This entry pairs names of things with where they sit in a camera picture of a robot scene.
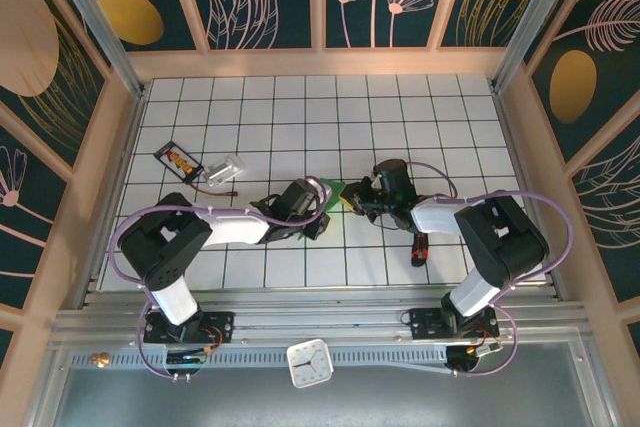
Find aluminium frame post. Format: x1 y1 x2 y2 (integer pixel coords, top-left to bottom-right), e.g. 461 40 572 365
41 0 149 99
489 0 587 95

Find white square clock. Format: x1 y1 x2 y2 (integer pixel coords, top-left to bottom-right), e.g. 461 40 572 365
286 338 335 389

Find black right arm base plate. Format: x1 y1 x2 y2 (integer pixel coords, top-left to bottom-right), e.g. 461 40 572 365
409 306 500 341

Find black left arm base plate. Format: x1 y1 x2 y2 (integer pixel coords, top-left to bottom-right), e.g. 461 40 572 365
143 310 236 345

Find aluminium table edge rail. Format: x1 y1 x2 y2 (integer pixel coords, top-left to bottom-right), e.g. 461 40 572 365
49 286 592 348

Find green paper sheet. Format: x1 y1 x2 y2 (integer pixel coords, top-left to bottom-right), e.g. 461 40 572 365
294 176 348 242

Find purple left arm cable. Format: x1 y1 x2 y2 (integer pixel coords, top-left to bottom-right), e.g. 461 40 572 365
107 175 334 381

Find perforated metal cable duct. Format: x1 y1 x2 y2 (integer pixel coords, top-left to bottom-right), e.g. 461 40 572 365
67 345 451 370

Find black tray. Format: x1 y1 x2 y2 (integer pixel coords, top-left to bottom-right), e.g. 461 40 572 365
153 140 205 183

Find red black cable with plug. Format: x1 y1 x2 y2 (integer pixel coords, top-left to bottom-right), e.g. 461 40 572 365
191 180 241 199

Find small clear plastic item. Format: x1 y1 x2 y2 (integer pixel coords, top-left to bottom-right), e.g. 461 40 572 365
203 155 248 186

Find orange ridged block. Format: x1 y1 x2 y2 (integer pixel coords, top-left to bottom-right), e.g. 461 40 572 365
167 149 196 173

